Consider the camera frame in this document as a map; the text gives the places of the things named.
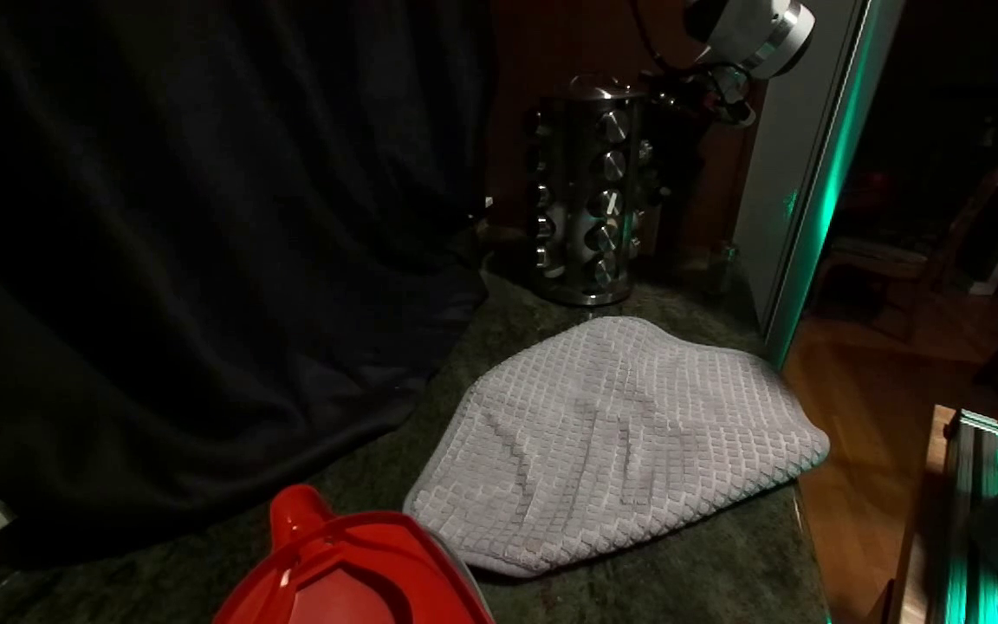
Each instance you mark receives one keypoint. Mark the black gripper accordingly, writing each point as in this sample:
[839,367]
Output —
[729,91]

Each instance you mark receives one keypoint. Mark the chrome carousel spice rack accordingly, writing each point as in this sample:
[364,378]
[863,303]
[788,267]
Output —
[592,195]

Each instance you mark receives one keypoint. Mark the small glass spice jar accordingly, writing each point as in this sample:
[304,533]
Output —
[707,263]

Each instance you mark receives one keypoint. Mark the grey waffle dish cloth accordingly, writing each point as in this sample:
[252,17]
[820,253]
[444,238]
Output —
[614,446]

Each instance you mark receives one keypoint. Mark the wooden base board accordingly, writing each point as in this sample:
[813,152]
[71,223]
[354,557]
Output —
[920,522]

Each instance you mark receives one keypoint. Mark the black curtain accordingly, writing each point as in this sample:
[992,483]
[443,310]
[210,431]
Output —
[200,253]

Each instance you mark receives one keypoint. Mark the red lidded plastic container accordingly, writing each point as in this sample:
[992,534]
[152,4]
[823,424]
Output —
[347,574]

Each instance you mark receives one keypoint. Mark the aluminium profile mounting frame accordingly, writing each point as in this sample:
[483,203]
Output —
[987,508]

